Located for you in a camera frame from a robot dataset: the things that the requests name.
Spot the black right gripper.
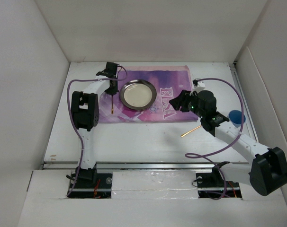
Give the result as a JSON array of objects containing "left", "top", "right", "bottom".
[{"left": 169, "top": 89, "right": 205, "bottom": 119}]

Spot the purple pink Elsa placemat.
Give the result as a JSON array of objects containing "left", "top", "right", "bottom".
[{"left": 99, "top": 66, "right": 198, "bottom": 123}]

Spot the steel plate with cream centre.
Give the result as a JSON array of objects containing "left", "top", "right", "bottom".
[{"left": 119, "top": 79, "right": 157, "bottom": 110}]

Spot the gold fork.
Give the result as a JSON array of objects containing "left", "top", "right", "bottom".
[{"left": 111, "top": 95, "right": 114, "bottom": 114}]

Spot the blue plastic cup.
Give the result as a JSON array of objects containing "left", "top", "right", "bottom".
[{"left": 228, "top": 110, "right": 246, "bottom": 128}]

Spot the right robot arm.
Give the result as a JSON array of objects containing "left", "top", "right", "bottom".
[{"left": 169, "top": 90, "right": 287, "bottom": 196}]

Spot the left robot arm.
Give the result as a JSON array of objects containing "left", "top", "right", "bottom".
[{"left": 66, "top": 62, "right": 121, "bottom": 189}]

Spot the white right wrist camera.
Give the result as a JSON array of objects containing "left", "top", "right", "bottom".
[{"left": 192, "top": 79, "right": 206, "bottom": 94}]

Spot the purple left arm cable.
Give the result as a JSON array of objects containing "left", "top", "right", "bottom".
[{"left": 66, "top": 65, "right": 129, "bottom": 197}]

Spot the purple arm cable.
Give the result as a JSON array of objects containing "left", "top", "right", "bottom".
[
  {"left": 66, "top": 65, "right": 129, "bottom": 197},
  {"left": 185, "top": 78, "right": 242, "bottom": 201}
]

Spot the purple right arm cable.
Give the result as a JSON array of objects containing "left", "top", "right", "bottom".
[{"left": 185, "top": 78, "right": 242, "bottom": 201}]

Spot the aluminium front rail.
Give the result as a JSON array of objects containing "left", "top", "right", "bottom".
[{"left": 40, "top": 160, "right": 251, "bottom": 170}]

